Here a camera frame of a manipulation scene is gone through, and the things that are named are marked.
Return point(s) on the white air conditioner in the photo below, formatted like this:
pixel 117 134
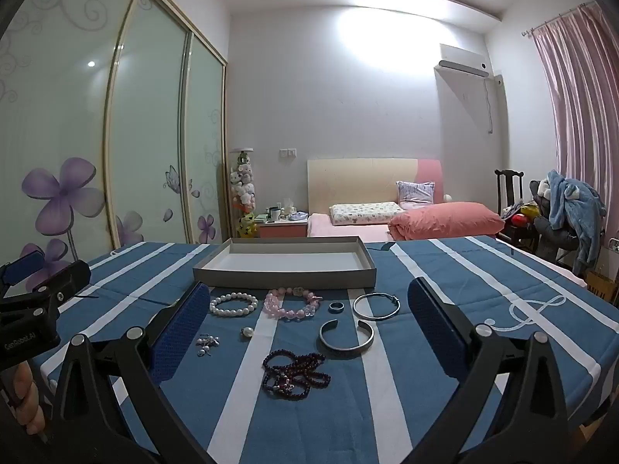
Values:
pixel 462 60

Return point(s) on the bed with cream pink headboard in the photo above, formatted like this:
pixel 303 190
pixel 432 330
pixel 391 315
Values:
pixel 358 183

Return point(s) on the light blue cloth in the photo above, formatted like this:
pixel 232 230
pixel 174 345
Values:
pixel 298 216

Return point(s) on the person's left hand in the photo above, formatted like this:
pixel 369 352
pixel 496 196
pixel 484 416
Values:
pixel 31 396

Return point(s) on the wooden crate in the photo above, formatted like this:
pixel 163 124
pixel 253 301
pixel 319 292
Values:
pixel 602 287

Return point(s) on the white air conditioner pipe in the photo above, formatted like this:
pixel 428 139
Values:
pixel 498 82

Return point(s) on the pink curtain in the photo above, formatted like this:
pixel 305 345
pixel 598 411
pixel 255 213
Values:
pixel 580 106

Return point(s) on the thin silver bangle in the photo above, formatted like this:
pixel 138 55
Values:
pixel 375 318

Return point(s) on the curtain rod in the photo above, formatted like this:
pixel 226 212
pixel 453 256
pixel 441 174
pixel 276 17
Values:
pixel 556 19

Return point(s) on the yellow toy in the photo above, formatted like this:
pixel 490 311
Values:
pixel 529 211

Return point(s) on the stack of plush toys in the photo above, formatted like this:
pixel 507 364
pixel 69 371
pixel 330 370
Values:
pixel 243 188

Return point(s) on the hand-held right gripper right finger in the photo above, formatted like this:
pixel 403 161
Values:
pixel 435 328

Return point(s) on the flower print sliding wardrobe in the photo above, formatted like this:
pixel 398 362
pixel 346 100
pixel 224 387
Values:
pixel 145 130

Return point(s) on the grey cardboard tray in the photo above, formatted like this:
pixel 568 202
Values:
pixel 285 275

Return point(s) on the purple pillow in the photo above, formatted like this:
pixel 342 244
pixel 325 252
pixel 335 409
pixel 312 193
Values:
pixel 415 194

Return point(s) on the small pearl earrings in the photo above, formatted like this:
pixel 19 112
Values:
pixel 213 343

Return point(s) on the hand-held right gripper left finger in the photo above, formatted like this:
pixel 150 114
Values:
pixel 181 333

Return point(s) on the dark wooden chair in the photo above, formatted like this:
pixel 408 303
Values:
pixel 508 188

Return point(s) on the blue fleece garment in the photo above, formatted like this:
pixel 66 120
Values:
pixel 578 212

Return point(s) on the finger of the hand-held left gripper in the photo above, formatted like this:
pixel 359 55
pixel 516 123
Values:
pixel 22 263
pixel 67 278

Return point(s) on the pink white nightstand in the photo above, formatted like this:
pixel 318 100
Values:
pixel 283 229

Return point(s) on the blue white striped tablecloth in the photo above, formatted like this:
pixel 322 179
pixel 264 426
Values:
pixel 300 425

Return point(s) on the white plush toy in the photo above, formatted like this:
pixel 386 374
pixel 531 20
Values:
pixel 545 187

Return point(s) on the white patterned pillow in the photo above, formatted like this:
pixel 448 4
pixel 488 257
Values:
pixel 362 212

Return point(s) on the white wall switch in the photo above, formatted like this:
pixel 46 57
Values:
pixel 287 152

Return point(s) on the folded pink quilt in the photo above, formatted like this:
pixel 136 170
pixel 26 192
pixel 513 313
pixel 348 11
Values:
pixel 445 220

